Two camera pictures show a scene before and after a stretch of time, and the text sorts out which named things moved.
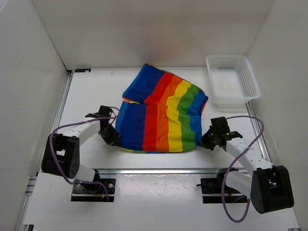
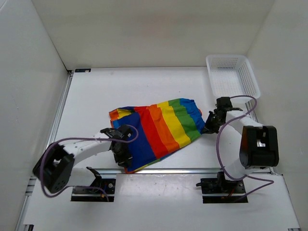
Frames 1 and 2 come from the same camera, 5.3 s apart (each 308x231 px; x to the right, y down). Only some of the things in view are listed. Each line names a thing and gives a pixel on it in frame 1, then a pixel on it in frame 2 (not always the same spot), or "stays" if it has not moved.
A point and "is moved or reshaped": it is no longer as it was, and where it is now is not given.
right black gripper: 203,140 → 207,125
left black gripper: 114,139 → 121,160
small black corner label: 83,70 stays
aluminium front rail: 168,172 stays
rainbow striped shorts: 161,113 is moved or reshaped
